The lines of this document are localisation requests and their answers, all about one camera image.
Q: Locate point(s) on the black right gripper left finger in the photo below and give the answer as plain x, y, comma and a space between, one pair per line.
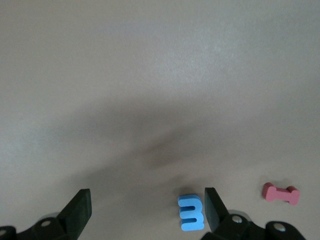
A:
77, 215

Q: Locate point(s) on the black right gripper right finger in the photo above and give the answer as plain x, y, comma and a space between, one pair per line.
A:
217, 220

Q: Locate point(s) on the blue foam letter E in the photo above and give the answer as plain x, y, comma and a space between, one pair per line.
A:
192, 200

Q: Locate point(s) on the red foam letter I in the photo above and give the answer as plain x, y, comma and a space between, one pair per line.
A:
280, 193

